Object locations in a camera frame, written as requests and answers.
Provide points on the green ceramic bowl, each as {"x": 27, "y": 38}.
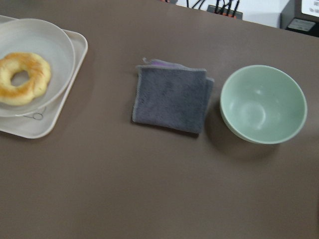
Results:
{"x": 262, "y": 104}

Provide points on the grey folded cloth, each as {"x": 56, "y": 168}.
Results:
{"x": 172, "y": 95}

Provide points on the yellow ring donut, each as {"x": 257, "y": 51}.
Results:
{"x": 39, "y": 75}

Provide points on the white round plate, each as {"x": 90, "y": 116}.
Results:
{"x": 51, "y": 43}

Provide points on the cream serving tray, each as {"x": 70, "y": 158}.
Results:
{"x": 41, "y": 122}

